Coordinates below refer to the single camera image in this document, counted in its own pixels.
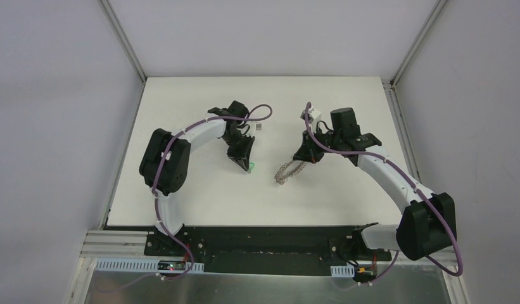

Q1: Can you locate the metal disc with key rings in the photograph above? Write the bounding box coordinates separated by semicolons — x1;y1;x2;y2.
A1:
274;160;307;185

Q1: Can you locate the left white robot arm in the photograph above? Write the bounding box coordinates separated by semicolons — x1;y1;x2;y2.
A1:
139;101;255;256

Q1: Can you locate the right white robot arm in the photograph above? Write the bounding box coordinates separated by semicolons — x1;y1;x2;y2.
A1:
293;104;457;260

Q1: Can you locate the left controller board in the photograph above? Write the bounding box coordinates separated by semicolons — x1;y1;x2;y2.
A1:
157;260;188;274

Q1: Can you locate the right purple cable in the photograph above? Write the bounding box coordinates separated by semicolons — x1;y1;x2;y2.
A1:
304;101;464;279

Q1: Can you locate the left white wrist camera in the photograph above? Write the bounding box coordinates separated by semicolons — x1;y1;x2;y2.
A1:
249;122;262;134

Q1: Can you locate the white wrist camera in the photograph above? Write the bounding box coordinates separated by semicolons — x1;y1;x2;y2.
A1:
249;122;262;134
300;106;322;125

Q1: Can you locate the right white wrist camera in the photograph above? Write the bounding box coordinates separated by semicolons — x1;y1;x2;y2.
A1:
300;106;322;125

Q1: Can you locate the aluminium frame rail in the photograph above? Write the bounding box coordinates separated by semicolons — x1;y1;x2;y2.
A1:
98;0;148;84

